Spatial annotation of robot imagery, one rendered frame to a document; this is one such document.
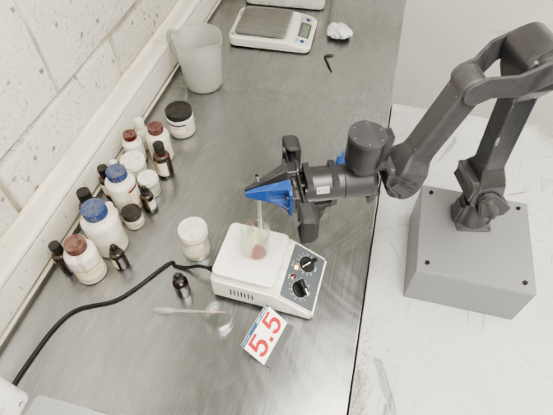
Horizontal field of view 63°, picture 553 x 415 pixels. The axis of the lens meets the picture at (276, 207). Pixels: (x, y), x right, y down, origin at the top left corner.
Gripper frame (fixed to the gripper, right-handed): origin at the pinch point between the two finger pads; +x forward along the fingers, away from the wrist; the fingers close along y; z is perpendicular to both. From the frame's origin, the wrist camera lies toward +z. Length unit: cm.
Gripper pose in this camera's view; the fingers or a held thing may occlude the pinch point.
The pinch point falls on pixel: (267, 189)
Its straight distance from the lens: 72.4
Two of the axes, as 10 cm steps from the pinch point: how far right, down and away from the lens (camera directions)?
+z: 0.0, 6.2, 7.9
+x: -9.9, 1.2, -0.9
